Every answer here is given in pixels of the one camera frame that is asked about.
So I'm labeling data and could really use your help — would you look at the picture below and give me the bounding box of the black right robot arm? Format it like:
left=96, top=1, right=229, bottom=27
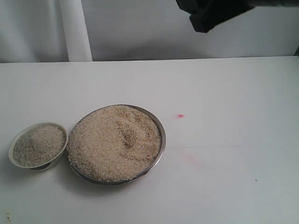
left=176, top=0, right=254, bottom=33

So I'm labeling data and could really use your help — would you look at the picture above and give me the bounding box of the rice in steel basin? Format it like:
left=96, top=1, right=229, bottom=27
left=67, top=105, right=162, bottom=182

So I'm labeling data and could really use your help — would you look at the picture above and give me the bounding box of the small white ceramic bowl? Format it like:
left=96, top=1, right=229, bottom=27
left=8, top=122, right=68, bottom=171

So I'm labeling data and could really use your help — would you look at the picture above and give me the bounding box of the rice in white bowl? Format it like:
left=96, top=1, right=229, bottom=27
left=13, top=125, right=66, bottom=167

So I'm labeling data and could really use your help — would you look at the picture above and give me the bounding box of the large steel basin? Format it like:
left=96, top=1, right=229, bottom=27
left=69, top=104, right=166, bottom=186

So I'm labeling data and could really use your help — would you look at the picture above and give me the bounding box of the white backdrop curtain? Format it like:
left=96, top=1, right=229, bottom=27
left=0, top=0, right=299, bottom=63

